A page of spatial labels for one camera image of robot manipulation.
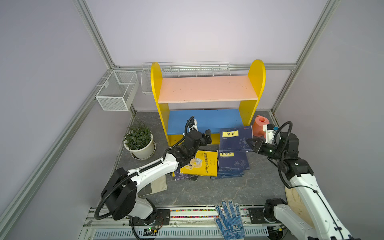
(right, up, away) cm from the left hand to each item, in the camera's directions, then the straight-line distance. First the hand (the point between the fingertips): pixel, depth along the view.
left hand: (203, 133), depth 80 cm
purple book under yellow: (-13, -24, +2) cm, 28 cm away
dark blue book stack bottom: (+11, -24, +5) cm, 27 cm away
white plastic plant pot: (-36, -12, +9) cm, 39 cm away
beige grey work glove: (-25, -30, +4) cm, 39 cm away
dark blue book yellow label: (+17, -3, -2) cm, 17 cm away
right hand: (+22, -4, -7) cm, 23 cm away
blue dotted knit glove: (+13, -45, -9) cm, 47 cm away
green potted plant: (-37, -3, +4) cm, 37 cm away
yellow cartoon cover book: (+1, -18, +5) cm, 18 cm away
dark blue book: (+18, -17, +9) cm, 27 cm away
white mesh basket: (-58, +28, +22) cm, 68 cm away
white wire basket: (-12, +40, +14) cm, 44 cm away
